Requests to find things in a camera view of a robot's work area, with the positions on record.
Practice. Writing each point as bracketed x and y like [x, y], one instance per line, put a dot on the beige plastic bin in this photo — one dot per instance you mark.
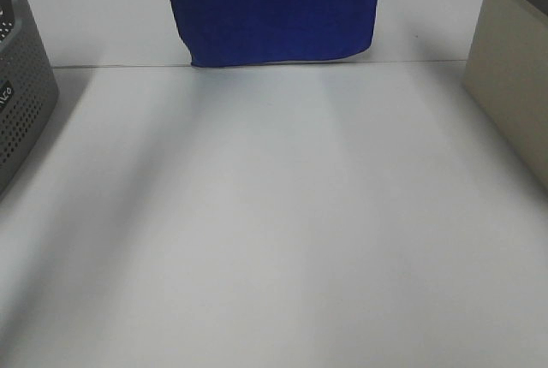
[506, 74]

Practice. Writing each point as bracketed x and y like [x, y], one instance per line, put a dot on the grey perforated laundry basket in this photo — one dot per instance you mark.
[29, 91]

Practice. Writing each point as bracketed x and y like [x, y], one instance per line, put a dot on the blue microfiber towel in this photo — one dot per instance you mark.
[230, 33]

